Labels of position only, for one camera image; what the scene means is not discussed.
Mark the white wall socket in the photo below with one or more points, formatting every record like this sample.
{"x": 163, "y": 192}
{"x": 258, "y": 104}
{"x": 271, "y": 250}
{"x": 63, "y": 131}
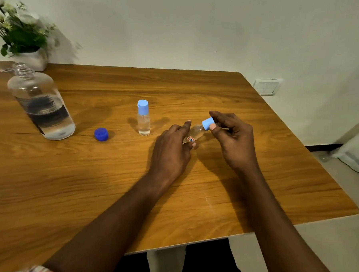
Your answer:
{"x": 266, "y": 86}

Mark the person's right forearm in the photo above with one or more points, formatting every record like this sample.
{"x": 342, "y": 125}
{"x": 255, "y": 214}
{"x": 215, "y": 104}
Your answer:
{"x": 279, "y": 235}

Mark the white curtain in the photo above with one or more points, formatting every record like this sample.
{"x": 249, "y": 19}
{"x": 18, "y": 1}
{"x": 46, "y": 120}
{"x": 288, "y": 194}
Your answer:
{"x": 354, "y": 149}

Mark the large clear water bottle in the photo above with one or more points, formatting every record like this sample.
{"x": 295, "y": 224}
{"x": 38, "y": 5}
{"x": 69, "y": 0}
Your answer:
{"x": 41, "y": 103}

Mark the dark blue bottle cap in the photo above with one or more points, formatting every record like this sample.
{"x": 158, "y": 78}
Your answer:
{"x": 101, "y": 134}

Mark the wooden table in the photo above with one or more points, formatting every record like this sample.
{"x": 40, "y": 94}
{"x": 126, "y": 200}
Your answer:
{"x": 154, "y": 157}

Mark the light blue bottle cap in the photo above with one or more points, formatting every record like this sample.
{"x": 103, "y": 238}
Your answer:
{"x": 208, "y": 123}

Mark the white plant pot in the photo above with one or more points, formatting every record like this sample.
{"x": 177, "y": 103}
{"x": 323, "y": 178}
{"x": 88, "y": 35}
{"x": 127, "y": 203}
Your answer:
{"x": 32, "y": 59}

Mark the person's left hand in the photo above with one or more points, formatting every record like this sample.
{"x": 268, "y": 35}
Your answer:
{"x": 169, "y": 158}

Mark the small clear bottle blue cap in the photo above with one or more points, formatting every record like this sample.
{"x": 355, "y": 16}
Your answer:
{"x": 143, "y": 118}

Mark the person's right thumb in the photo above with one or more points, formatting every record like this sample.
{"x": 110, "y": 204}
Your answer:
{"x": 218, "y": 133}

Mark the white flower plant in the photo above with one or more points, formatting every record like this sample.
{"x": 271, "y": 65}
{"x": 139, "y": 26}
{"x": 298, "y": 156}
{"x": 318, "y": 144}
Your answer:
{"x": 18, "y": 27}

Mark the person's legs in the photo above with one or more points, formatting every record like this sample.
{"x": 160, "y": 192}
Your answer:
{"x": 191, "y": 261}

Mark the small clear bottle red label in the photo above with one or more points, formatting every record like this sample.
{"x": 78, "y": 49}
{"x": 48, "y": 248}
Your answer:
{"x": 195, "y": 135}

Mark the person's right hand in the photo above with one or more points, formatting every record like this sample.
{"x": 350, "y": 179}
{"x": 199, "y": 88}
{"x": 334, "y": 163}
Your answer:
{"x": 237, "y": 146}

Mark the person's left forearm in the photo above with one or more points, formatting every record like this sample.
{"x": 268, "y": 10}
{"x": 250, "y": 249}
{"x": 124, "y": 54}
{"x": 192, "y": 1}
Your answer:
{"x": 102, "y": 232}

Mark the person's left thumb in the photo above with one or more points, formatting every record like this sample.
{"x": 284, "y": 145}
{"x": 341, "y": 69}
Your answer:
{"x": 191, "y": 145}

